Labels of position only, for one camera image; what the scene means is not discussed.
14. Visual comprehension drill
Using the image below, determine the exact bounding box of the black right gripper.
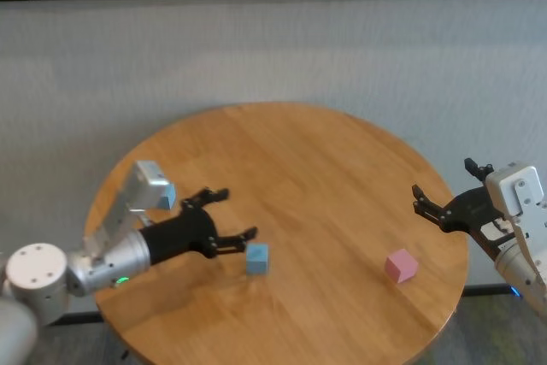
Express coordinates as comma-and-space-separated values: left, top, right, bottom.
411, 157, 506, 262

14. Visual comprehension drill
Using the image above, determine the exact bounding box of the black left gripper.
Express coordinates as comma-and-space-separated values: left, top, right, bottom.
138, 187, 259, 264

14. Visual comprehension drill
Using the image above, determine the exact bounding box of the light blue cube block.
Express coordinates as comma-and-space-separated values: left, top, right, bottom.
158, 183, 178, 212
245, 243, 271, 276

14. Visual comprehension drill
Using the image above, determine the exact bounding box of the pink cube block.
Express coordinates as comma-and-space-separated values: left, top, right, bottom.
384, 248, 419, 286

